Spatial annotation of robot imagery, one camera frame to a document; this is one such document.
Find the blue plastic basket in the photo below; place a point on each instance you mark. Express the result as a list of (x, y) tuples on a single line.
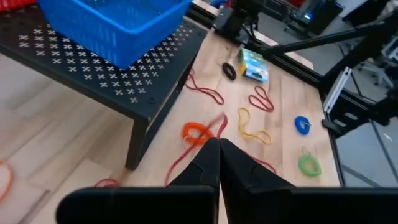
[(124, 40)]

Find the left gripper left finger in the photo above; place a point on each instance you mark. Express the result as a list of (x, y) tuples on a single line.
[(199, 174)]

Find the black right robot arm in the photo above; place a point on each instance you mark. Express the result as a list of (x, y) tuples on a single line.
[(237, 15)]

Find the black perforated metal shelf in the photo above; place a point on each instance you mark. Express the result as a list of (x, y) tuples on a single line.
[(93, 77)]

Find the green yellow crayon box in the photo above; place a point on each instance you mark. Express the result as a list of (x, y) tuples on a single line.
[(253, 63)]

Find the yellow rubber band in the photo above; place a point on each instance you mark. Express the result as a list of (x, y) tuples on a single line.
[(248, 134)]

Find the red plastic basket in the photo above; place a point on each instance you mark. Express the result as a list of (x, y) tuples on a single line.
[(15, 3)]

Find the grey office chair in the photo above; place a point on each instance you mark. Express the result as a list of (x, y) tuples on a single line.
[(377, 70)]

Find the black computer case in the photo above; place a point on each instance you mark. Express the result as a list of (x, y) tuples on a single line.
[(323, 18)]

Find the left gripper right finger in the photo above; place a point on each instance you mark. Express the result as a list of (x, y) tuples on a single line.
[(242, 177)]

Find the orange rubber band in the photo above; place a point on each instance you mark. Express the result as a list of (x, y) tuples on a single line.
[(9, 180)]

